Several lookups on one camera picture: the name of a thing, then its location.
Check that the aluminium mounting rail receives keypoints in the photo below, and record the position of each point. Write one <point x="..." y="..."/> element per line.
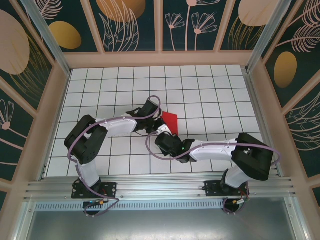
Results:
<point x="160" y="186"/>

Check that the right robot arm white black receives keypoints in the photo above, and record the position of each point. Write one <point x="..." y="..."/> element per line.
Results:
<point x="212" y="152"/>

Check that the grey metal sheet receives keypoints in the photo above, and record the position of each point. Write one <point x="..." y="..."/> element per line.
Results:
<point x="160" y="225"/>

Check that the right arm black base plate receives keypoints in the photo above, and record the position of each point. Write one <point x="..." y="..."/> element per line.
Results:
<point x="212" y="187"/>

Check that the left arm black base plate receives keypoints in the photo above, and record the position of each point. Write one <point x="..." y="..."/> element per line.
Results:
<point x="110" y="187"/>

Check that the white grid table mat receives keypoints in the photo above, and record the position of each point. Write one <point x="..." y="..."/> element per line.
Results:
<point x="112" y="82"/>

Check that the aluminium frame post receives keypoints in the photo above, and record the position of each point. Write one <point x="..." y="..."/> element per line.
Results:
<point x="265" y="37"/>
<point x="47" y="37"/>

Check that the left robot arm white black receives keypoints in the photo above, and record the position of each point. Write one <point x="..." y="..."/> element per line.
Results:
<point x="120" y="125"/>

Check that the aluminium side rail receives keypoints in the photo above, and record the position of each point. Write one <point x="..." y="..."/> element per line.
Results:
<point x="263" y="125"/>

